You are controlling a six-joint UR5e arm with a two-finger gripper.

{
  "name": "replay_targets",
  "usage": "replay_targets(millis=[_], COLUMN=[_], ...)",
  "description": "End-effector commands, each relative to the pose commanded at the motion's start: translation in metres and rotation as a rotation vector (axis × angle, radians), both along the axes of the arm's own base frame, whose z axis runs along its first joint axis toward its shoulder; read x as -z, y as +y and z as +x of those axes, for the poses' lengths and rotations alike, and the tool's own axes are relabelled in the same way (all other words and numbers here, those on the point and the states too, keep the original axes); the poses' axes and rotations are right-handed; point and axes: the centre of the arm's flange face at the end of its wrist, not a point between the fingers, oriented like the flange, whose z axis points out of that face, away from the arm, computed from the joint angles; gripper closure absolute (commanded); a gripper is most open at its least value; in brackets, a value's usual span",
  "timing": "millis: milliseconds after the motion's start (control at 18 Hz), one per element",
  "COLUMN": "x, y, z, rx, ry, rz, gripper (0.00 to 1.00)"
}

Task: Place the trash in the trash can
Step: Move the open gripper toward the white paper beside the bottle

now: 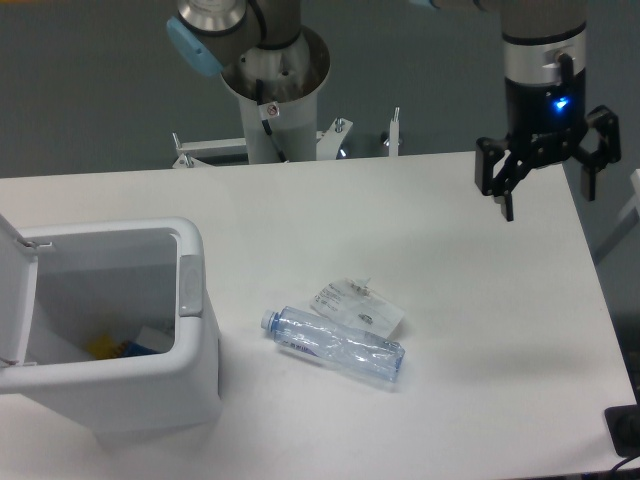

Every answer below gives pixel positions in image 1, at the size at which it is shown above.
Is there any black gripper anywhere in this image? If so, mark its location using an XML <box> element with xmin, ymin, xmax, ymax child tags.
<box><xmin>475</xmin><ymin>76</ymin><xmax>621</xmax><ymax>222</ymax></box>

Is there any clear plastic wrapper bag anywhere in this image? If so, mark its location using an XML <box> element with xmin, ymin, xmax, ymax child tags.
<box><xmin>310</xmin><ymin>278</ymin><xmax>405</xmax><ymax>338</ymax></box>

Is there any clear plastic water bottle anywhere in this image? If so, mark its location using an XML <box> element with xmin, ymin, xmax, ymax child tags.
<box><xmin>260</xmin><ymin>307</ymin><xmax>405</xmax><ymax>383</ymax></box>

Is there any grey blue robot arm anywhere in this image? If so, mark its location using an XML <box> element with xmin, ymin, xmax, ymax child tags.
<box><xmin>166</xmin><ymin>1</ymin><xmax>621</xmax><ymax>220</ymax></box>

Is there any blue trash in bin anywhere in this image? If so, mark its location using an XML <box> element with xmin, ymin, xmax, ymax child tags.
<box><xmin>116</xmin><ymin>341</ymin><xmax>158</xmax><ymax>358</ymax></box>

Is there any white trash can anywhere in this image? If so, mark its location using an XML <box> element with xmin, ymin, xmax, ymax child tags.
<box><xmin>1</xmin><ymin>217</ymin><xmax>222</xmax><ymax>434</ymax></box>

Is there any yellow trash in bin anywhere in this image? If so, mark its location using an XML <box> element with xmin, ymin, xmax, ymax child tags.
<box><xmin>86</xmin><ymin>334</ymin><xmax>119</xmax><ymax>360</ymax></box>

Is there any black device at table edge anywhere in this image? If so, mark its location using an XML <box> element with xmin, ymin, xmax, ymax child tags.
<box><xmin>604</xmin><ymin>405</ymin><xmax>639</xmax><ymax>457</ymax></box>

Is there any white paper in bin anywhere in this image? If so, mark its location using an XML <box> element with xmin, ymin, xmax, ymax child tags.
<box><xmin>135</xmin><ymin>326</ymin><xmax>174</xmax><ymax>353</ymax></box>

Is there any white frame at right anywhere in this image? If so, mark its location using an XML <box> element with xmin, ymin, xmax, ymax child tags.
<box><xmin>592</xmin><ymin>169</ymin><xmax>639</xmax><ymax>265</ymax></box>

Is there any black cable on pedestal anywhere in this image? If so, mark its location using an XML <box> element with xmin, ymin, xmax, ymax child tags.
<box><xmin>255</xmin><ymin>78</ymin><xmax>291</xmax><ymax>164</ymax></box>

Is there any white metal base frame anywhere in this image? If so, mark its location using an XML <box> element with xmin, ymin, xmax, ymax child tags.
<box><xmin>171</xmin><ymin>106</ymin><xmax>404</xmax><ymax>169</ymax></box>

